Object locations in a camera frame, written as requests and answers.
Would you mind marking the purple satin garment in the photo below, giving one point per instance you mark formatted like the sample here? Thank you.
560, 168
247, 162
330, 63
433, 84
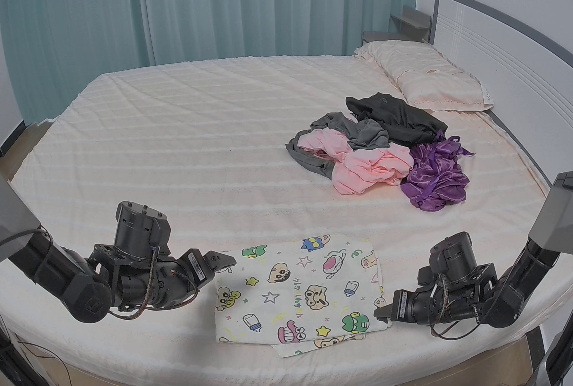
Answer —
436, 178

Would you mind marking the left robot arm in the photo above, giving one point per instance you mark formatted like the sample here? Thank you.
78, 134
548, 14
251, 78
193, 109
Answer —
58, 272

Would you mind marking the pink garment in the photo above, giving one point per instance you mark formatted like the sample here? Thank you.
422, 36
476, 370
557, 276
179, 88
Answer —
371, 169

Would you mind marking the grey bedside table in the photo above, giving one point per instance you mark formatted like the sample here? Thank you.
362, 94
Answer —
412, 24

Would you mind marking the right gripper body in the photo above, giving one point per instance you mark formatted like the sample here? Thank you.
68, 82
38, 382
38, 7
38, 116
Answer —
409, 306

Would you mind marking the black garment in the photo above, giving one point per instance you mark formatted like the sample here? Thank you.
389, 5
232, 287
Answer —
403, 115

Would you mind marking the white printed garment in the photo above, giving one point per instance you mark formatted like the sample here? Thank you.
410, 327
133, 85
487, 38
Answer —
295, 290

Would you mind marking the bed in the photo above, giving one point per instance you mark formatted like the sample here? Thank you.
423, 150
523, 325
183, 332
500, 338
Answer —
179, 129

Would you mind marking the cream pillow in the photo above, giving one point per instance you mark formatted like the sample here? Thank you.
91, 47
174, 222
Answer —
429, 75

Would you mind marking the grey garment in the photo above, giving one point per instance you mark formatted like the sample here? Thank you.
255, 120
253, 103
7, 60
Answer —
365, 133

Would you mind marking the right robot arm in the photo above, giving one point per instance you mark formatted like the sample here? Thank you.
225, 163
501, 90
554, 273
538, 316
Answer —
515, 285

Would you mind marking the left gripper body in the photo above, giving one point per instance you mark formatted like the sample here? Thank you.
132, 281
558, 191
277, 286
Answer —
201, 268

